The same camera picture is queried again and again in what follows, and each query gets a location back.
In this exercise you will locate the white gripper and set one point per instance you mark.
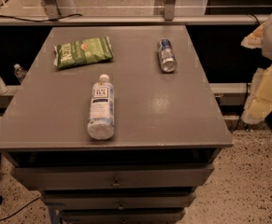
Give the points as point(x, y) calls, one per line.
point(259, 104)

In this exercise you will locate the blue label plastic water bottle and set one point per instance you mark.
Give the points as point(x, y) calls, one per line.
point(101, 123)

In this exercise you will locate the small clear bottle background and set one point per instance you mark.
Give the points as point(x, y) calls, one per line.
point(19, 72)

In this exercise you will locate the blue silver soda can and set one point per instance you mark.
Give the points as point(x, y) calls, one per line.
point(166, 56)

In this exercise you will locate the top drawer with knob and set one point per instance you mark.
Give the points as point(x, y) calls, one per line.
point(114, 177)

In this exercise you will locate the drawer with knob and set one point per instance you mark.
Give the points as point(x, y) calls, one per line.
point(119, 201)
point(131, 216)
point(114, 177)

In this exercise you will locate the grey drawer cabinet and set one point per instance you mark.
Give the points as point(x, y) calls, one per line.
point(115, 125)

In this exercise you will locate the green chip bag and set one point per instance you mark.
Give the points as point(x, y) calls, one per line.
point(82, 52)

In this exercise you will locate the bottom drawer with knob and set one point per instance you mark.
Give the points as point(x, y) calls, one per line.
point(131, 216)

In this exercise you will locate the middle drawer with knob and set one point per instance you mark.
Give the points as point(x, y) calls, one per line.
point(119, 201)

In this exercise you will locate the grey metal post centre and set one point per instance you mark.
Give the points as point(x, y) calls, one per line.
point(166, 8)

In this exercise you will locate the grey metal post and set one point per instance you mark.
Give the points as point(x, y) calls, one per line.
point(166, 8)
point(55, 9)

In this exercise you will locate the grey metal post left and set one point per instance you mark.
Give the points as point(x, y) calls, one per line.
point(55, 9)

